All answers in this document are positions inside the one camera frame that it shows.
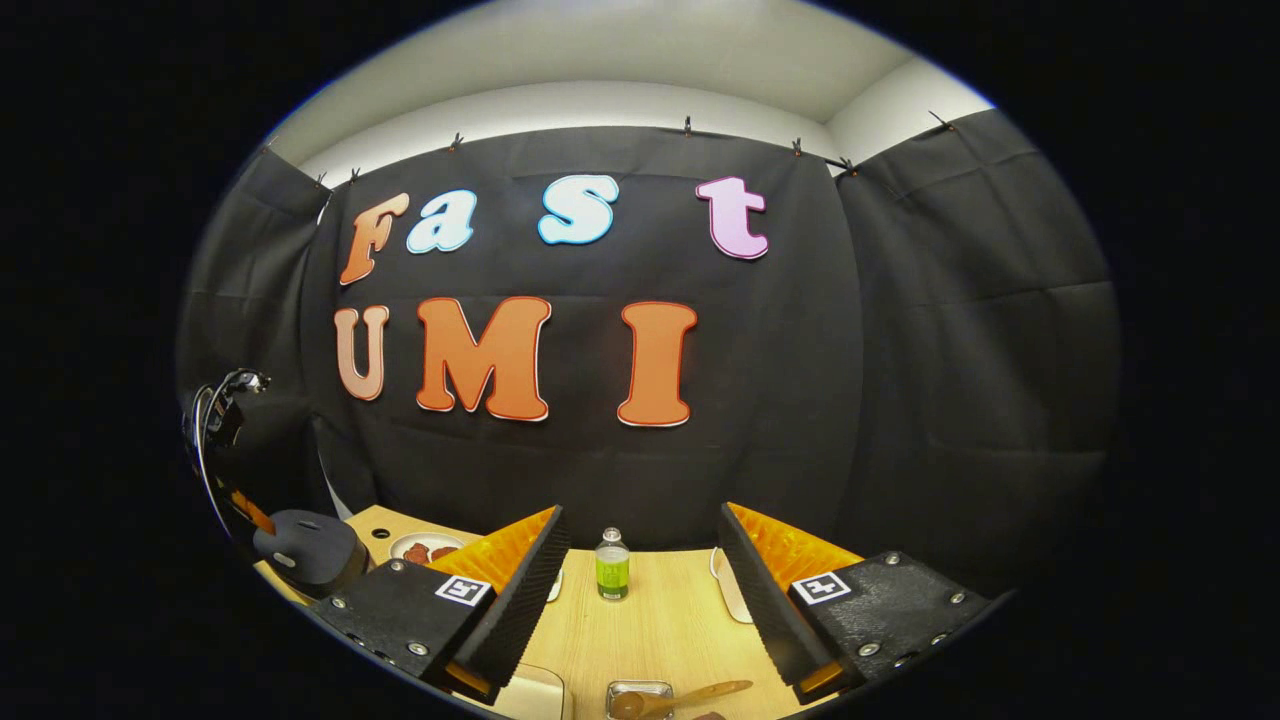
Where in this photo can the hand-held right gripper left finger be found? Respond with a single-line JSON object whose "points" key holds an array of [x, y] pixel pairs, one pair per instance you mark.
{"points": [[520, 600]]}

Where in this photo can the white divided dish of grains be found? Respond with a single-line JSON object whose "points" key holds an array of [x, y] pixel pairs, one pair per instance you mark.
{"points": [[555, 585]]}

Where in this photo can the clear plastic rice container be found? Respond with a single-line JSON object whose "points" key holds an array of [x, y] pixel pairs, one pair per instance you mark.
{"points": [[535, 695]]}

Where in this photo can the metal chopstick holder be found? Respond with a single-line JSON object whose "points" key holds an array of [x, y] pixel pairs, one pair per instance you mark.
{"points": [[625, 690]]}

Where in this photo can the green label plastic bottle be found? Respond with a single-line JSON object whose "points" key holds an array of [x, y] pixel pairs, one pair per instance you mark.
{"points": [[612, 572]]}

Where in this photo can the row of small cloth clips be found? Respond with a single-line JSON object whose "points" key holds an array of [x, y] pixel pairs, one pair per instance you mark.
{"points": [[688, 126]]}

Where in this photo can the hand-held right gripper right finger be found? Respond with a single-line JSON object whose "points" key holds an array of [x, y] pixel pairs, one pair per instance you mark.
{"points": [[765, 600]]}

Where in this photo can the red meat piece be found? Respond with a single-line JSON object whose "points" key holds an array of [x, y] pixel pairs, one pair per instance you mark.
{"points": [[416, 553], [443, 551]]}

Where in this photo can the dark grey rice cooker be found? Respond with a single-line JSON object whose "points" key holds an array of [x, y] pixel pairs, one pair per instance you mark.
{"points": [[310, 548]]}

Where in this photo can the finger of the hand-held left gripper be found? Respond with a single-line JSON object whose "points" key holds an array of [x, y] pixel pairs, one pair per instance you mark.
{"points": [[252, 512]]}

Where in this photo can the white round plate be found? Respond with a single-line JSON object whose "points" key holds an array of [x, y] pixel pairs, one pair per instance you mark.
{"points": [[425, 542]]}

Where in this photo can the wooden spoon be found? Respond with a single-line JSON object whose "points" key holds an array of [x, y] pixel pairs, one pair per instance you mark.
{"points": [[690, 693]]}

